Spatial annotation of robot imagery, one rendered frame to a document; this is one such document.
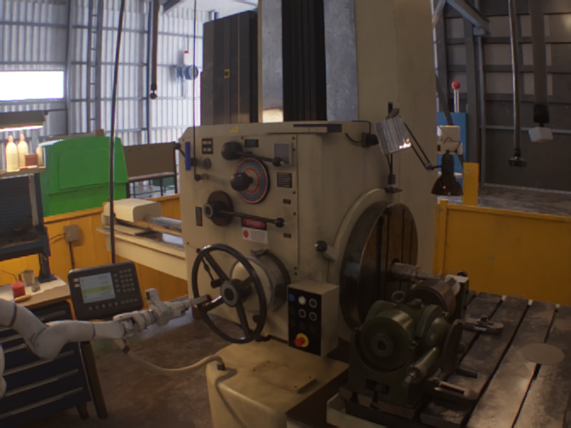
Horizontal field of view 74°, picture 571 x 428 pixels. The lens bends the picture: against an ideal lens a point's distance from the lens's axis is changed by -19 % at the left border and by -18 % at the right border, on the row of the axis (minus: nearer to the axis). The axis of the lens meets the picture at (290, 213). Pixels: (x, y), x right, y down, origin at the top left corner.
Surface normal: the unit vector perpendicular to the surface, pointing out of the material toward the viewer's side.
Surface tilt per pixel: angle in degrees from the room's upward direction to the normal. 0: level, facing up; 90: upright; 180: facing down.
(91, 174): 84
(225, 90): 90
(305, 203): 90
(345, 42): 90
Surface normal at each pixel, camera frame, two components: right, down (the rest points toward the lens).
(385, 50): -0.62, 0.15
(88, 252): 0.78, 0.11
